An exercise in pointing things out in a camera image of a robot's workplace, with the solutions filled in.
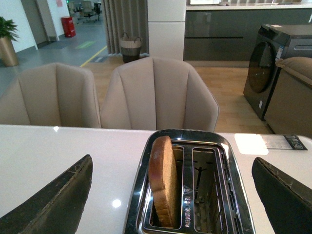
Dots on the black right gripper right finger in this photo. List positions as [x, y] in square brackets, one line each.
[287, 202]

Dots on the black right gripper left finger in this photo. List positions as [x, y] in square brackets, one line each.
[55, 209]

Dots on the brown bread slice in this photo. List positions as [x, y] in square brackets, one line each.
[162, 175]

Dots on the black label sticker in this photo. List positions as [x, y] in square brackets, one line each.
[295, 142]

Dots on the chrome two-slot toaster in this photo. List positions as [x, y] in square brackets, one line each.
[211, 195]

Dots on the beige sofa with cushion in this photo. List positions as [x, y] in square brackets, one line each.
[290, 108]

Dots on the beige chair left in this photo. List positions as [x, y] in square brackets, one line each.
[55, 94]

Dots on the beige chair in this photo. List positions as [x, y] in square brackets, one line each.
[55, 94]
[156, 94]

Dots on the beige chair right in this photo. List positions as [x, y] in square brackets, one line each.
[156, 94]

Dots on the gold plant pot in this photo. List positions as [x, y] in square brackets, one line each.
[7, 52]

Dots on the dark front-load washing machine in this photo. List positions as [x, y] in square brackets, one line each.
[273, 42]

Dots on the woven laundry basket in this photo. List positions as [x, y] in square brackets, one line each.
[130, 47]

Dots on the grey kitchen counter cabinet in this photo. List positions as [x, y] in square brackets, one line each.
[230, 35]

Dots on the green potted plant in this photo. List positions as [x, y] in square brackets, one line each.
[8, 29]

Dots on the grey curtain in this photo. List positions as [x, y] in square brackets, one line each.
[125, 16]

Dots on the white tall cabinet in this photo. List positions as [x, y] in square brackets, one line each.
[166, 28]

